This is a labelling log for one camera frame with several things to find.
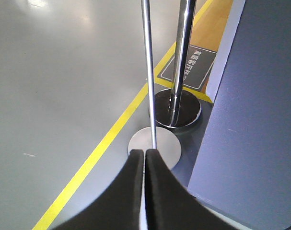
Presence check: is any chrome stanchion post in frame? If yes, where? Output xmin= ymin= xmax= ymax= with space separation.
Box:
xmin=155 ymin=0 xmax=201 ymax=129

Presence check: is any grey floor sign mat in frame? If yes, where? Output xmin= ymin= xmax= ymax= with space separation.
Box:
xmin=160 ymin=45 xmax=217 ymax=91

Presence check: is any white fridge door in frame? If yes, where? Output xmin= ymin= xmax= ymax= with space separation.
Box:
xmin=188 ymin=0 xmax=291 ymax=230

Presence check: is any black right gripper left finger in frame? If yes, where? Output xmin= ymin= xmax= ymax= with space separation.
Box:
xmin=54 ymin=149 xmax=144 ymax=230

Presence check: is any matte silver sign stand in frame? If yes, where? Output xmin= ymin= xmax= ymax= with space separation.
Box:
xmin=128 ymin=0 xmax=182 ymax=170

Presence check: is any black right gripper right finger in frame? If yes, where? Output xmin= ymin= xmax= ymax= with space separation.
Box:
xmin=145 ymin=149 xmax=236 ymax=230

